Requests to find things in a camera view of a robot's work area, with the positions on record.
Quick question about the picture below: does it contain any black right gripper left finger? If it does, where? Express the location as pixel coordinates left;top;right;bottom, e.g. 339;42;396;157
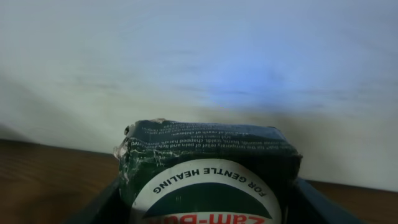
62;177;130;224

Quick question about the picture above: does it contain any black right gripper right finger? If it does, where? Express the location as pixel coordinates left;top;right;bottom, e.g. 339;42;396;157
286;178;364;224

